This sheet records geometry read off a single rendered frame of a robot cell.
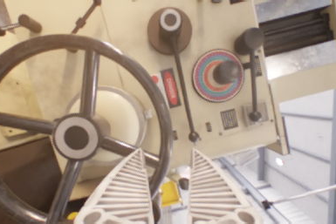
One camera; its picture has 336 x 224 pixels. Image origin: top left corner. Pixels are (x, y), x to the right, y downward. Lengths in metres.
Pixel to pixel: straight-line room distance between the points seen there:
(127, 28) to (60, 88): 0.31
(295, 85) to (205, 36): 1.17
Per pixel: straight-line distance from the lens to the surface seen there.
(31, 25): 0.65
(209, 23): 0.56
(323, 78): 1.76
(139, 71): 0.24
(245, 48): 0.51
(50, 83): 0.62
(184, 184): 0.51
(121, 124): 0.37
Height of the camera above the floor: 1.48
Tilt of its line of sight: level
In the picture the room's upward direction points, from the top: 76 degrees clockwise
